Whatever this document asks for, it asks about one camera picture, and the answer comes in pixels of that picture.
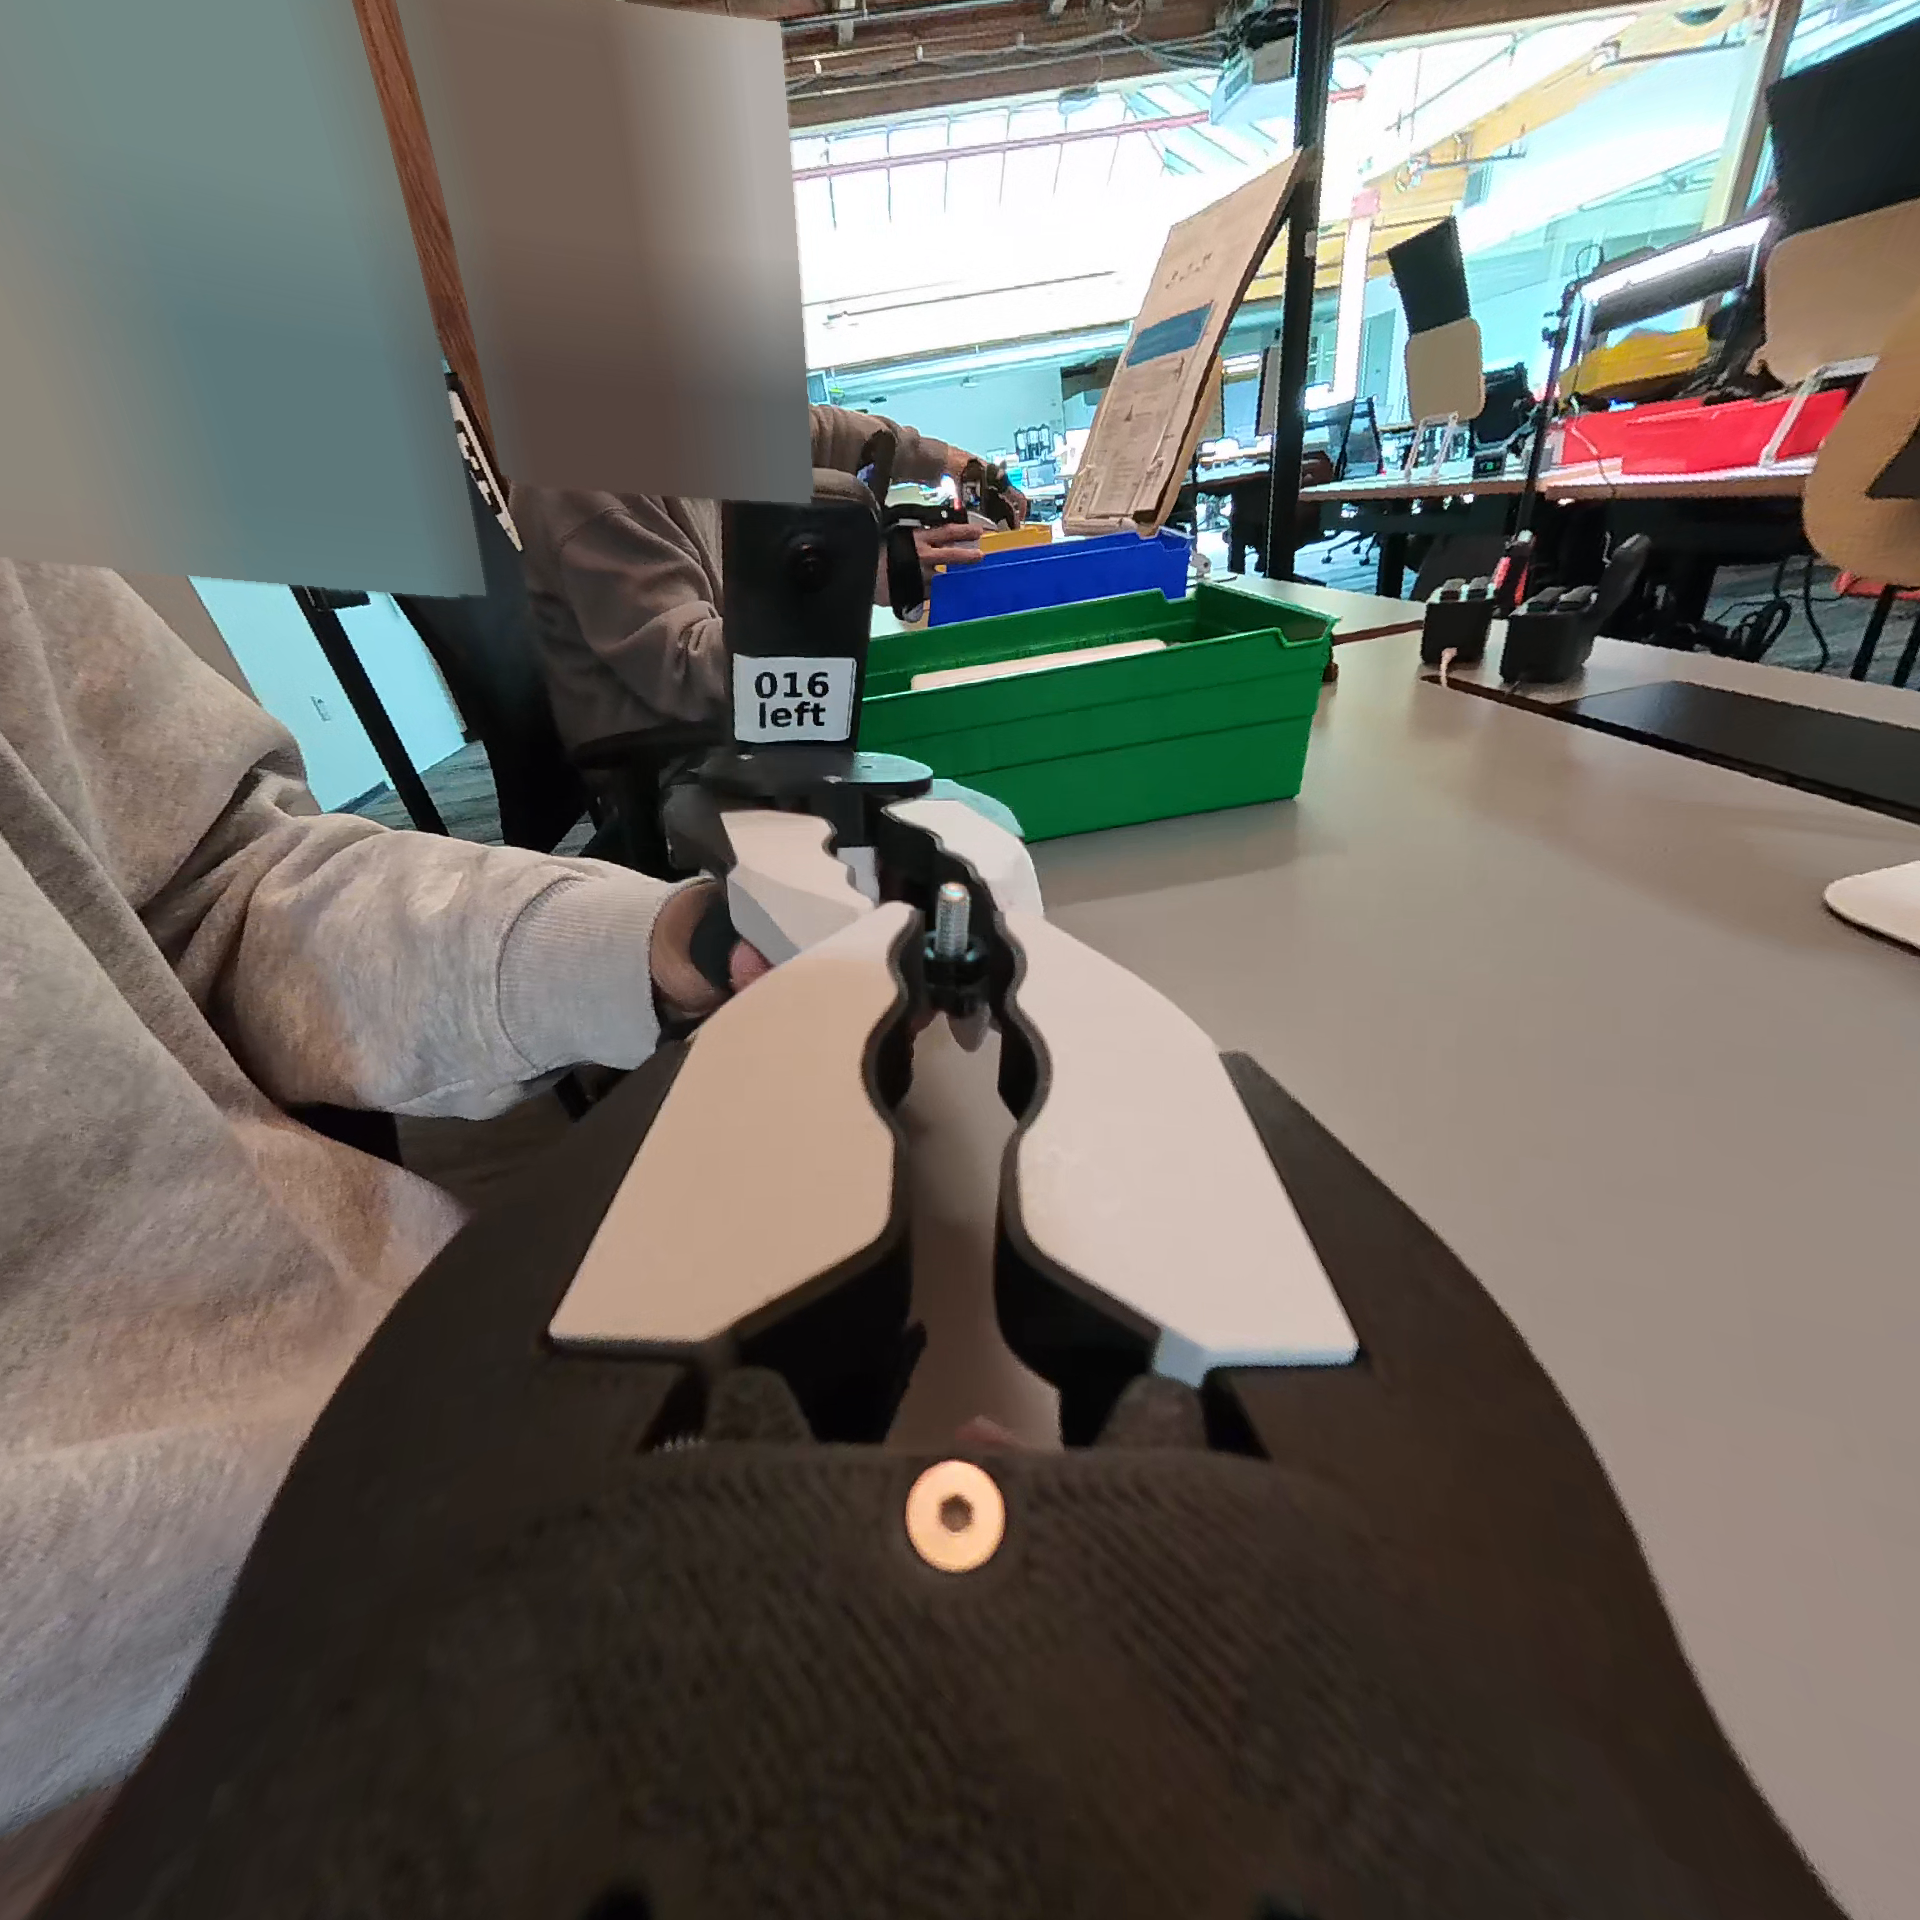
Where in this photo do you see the black office chair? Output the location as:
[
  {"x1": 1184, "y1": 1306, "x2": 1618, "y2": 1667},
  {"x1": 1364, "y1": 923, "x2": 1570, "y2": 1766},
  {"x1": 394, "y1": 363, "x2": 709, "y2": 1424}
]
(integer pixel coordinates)
[{"x1": 390, "y1": 592, "x2": 676, "y2": 880}]

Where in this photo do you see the white light bar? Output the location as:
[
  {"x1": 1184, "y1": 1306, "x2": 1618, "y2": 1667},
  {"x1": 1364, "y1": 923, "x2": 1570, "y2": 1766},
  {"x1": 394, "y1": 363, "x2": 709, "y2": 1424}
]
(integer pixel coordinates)
[{"x1": 1576, "y1": 218, "x2": 1771, "y2": 299}]

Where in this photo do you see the large beige backing board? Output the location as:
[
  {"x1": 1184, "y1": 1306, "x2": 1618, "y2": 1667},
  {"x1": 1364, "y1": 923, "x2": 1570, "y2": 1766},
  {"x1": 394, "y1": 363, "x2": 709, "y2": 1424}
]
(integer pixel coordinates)
[{"x1": 1762, "y1": 202, "x2": 1920, "y2": 384}]

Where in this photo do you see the blue plastic bin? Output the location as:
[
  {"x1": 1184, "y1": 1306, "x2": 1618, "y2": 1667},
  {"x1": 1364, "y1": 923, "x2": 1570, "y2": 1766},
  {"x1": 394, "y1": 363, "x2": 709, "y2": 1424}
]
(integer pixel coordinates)
[{"x1": 929, "y1": 528, "x2": 1194, "y2": 629}]

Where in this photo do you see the wooden backing board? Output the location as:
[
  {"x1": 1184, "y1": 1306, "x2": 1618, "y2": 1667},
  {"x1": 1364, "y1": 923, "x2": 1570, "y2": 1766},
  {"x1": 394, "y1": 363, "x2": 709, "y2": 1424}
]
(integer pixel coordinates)
[{"x1": 1800, "y1": 335, "x2": 1920, "y2": 587}]

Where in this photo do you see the black steel post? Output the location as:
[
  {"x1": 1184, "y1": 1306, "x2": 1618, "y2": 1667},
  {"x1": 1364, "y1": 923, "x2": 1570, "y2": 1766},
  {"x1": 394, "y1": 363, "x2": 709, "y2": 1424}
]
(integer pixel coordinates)
[{"x1": 1264, "y1": 0, "x2": 1337, "y2": 587}]

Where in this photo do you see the small black panel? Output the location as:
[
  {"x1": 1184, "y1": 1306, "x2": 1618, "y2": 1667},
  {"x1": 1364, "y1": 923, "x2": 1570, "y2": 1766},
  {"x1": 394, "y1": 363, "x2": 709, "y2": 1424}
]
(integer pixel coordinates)
[{"x1": 1387, "y1": 214, "x2": 1478, "y2": 339}]

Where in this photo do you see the ceiling projector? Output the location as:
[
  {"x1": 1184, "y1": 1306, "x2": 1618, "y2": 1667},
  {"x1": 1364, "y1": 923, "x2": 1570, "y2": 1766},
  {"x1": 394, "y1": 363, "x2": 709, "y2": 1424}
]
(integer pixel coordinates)
[{"x1": 1206, "y1": 7, "x2": 1298, "y2": 127}]

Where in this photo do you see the green plastic bin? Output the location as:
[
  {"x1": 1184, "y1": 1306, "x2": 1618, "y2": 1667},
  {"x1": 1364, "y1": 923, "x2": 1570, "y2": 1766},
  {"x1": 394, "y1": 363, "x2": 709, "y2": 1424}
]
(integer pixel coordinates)
[{"x1": 858, "y1": 583, "x2": 1337, "y2": 842}]

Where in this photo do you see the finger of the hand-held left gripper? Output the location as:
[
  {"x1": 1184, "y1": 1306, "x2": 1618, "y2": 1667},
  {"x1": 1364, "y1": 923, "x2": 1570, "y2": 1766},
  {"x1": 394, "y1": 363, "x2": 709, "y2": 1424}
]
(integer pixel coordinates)
[
  {"x1": 724, "y1": 808, "x2": 881, "y2": 965},
  {"x1": 882, "y1": 791, "x2": 1046, "y2": 922}
]

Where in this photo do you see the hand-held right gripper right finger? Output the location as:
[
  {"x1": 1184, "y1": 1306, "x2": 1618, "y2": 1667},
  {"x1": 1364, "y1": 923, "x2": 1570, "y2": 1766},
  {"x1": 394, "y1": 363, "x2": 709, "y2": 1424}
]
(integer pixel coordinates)
[{"x1": 993, "y1": 908, "x2": 1364, "y2": 1394}]

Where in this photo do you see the black knob thumbscrew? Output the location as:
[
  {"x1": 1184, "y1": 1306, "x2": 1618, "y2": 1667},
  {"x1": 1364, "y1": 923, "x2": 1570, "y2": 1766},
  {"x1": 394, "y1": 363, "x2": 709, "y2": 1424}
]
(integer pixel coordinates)
[{"x1": 914, "y1": 882, "x2": 1003, "y2": 1052}]

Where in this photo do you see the person's left forearm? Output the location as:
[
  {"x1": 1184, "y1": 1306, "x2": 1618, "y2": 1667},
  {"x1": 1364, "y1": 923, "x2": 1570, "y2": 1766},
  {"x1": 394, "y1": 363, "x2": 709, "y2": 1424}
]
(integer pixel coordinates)
[{"x1": 152, "y1": 808, "x2": 684, "y2": 1143}]

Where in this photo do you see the large black panel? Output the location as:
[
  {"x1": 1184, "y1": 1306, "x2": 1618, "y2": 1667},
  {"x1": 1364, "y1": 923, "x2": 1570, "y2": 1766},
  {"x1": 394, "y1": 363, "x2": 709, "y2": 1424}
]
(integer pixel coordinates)
[{"x1": 1768, "y1": 22, "x2": 1920, "y2": 234}]

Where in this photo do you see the small beige backing board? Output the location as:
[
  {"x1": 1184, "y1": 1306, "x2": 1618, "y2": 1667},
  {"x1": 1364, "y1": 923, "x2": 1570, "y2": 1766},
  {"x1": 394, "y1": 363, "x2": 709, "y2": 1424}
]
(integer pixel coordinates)
[{"x1": 1401, "y1": 318, "x2": 1488, "y2": 430}]

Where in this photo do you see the person's left hand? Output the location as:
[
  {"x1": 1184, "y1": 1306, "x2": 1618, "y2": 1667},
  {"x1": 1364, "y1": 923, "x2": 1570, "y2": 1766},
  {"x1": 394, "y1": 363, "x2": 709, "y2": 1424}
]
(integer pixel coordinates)
[{"x1": 651, "y1": 882, "x2": 778, "y2": 1032}]

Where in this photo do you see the cardboard sheet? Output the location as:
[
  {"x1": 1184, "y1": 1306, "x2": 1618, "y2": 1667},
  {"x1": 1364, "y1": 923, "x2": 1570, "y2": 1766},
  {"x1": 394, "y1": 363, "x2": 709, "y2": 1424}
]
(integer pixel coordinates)
[{"x1": 1062, "y1": 146, "x2": 1309, "y2": 540}]

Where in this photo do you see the black battery charger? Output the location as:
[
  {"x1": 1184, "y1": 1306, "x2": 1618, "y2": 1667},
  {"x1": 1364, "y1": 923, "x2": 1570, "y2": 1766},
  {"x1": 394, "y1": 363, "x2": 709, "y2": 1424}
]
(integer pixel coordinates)
[
  {"x1": 1421, "y1": 575, "x2": 1501, "y2": 669},
  {"x1": 1500, "y1": 583, "x2": 1606, "y2": 684}
]

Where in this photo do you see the white flat board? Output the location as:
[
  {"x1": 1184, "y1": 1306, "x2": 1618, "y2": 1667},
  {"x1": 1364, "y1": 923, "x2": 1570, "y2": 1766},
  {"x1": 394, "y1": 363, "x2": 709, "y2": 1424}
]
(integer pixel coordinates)
[{"x1": 908, "y1": 638, "x2": 1169, "y2": 695}]

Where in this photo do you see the red plastic bin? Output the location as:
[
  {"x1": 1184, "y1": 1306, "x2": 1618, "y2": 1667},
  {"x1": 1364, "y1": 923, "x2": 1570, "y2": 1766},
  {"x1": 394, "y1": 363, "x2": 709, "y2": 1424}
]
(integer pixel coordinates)
[{"x1": 1553, "y1": 390, "x2": 1848, "y2": 479}]

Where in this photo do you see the wooden support post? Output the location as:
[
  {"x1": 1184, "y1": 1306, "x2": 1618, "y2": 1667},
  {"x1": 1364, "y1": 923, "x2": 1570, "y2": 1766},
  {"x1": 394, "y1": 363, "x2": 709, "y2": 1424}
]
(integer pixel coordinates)
[{"x1": 352, "y1": 0, "x2": 497, "y2": 436}]

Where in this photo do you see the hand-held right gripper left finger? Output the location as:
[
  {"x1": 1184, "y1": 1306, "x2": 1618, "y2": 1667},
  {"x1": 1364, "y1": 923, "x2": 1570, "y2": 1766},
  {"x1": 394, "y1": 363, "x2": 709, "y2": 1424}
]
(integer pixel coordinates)
[{"x1": 544, "y1": 901, "x2": 917, "y2": 1373}]

